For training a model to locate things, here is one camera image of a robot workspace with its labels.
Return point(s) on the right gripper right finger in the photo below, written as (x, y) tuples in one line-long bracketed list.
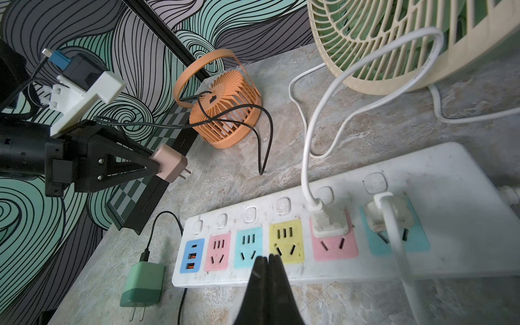
[(282, 307)]

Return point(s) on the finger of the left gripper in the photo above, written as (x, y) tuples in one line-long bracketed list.
[(107, 159)]

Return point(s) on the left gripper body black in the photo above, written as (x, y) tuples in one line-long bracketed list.
[(70, 158)]

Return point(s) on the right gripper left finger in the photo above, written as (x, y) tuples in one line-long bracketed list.
[(254, 304)]

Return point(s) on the pink usb charger adapter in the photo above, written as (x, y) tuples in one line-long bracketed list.
[(172, 163)]

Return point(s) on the green usb charger adapter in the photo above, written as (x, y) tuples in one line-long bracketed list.
[(144, 286)]

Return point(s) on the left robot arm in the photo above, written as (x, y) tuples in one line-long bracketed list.
[(23, 140)]

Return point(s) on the small orange desk fan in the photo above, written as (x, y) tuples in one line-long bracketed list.
[(227, 90)]

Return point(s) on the white multicolour power strip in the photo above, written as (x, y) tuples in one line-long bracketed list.
[(452, 220)]

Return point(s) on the cream green round fan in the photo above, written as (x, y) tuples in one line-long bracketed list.
[(347, 31)]

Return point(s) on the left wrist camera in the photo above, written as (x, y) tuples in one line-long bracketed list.
[(83, 81)]

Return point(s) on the black cable white fan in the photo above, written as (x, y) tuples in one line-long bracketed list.
[(166, 227)]

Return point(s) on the white cable pedestal fan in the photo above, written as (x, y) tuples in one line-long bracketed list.
[(386, 205)]

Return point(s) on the black usb cable orange fan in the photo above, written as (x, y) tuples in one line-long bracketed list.
[(243, 122)]

